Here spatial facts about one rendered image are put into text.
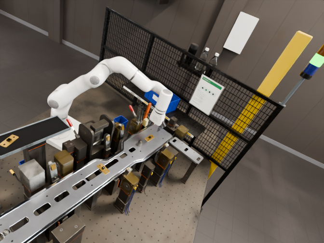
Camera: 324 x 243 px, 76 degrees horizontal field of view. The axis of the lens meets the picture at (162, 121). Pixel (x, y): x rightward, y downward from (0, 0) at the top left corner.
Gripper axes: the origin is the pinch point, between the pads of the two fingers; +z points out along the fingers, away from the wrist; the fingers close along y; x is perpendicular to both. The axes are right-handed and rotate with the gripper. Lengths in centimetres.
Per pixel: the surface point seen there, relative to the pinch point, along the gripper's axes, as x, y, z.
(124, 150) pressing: -25.3, -3.1, 12.0
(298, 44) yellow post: 58, 49, -82
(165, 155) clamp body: -8.4, 20.2, 7.5
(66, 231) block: -83, 18, 9
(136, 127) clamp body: -2.5, -13.2, 9.7
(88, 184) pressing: -60, 3, 12
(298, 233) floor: 133, 179, 112
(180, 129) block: 23.7, 12.2, 5.9
